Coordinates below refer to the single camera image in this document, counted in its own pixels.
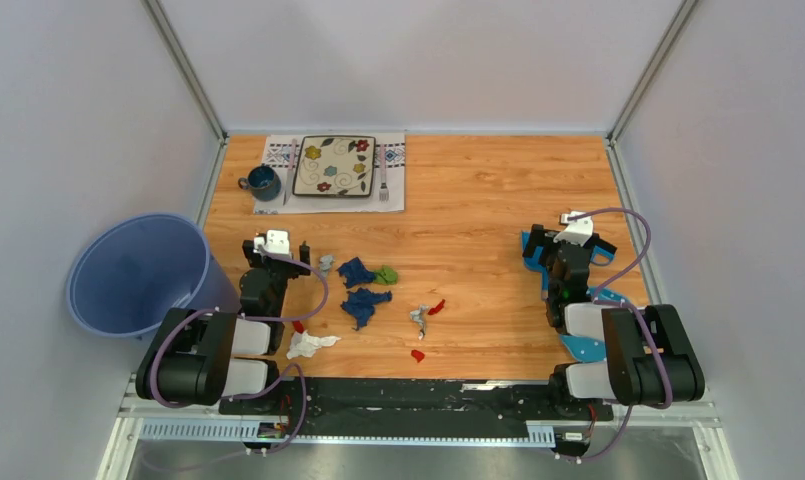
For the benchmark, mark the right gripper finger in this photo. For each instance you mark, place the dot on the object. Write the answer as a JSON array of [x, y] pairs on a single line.
[[532, 248], [603, 249]]

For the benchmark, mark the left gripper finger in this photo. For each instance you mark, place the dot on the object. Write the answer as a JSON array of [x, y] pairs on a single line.
[[248, 249], [305, 258]]

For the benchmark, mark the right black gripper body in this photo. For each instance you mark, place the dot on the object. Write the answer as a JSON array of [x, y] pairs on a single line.
[[548, 256]]

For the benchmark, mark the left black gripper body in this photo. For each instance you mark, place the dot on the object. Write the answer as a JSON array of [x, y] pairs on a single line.
[[289, 269]]

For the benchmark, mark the blue hand brush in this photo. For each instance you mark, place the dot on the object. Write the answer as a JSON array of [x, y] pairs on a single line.
[[599, 261]]

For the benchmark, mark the dark blue paper scrap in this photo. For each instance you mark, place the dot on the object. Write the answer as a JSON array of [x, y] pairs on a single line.
[[361, 303], [355, 273]]

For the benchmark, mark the green paper scrap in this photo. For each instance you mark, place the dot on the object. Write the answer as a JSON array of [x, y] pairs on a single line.
[[386, 275]]

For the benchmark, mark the white paper scrap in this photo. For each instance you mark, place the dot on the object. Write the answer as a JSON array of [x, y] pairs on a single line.
[[306, 345]]

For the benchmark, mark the blue plastic waste bin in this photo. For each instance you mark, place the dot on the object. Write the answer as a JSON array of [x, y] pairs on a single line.
[[123, 283]]

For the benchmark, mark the blue plastic dustpan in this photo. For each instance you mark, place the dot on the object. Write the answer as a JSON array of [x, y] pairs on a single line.
[[544, 289]]

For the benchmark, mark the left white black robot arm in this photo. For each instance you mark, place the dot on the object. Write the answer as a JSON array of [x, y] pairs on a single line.
[[200, 356]]

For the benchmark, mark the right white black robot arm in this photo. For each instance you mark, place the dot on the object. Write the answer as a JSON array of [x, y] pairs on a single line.
[[624, 353]]

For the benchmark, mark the dark blue ceramic mug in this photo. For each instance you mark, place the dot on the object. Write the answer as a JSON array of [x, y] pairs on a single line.
[[262, 182]]

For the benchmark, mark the silver table knife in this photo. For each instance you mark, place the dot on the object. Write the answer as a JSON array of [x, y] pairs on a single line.
[[287, 186]]

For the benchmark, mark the patterned white placemat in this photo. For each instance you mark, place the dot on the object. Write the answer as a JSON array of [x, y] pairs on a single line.
[[276, 155]]

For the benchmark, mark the blue dotted plate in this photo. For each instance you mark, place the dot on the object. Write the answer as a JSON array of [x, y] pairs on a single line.
[[581, 331]]

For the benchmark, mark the square floral ceramic plate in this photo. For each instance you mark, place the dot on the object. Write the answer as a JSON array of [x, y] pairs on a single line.
[[340, 166]]

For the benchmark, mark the silver fork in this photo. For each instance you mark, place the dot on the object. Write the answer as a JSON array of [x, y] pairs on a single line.
[[384, 192]]

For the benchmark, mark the red paper scrap front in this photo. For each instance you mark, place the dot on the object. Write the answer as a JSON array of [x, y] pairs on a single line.
[[418, 355]]

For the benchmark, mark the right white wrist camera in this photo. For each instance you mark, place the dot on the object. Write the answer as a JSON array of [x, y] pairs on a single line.
[[578, 228]]

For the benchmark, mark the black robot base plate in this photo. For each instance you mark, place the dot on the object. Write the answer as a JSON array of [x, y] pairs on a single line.
[[424, 408]]

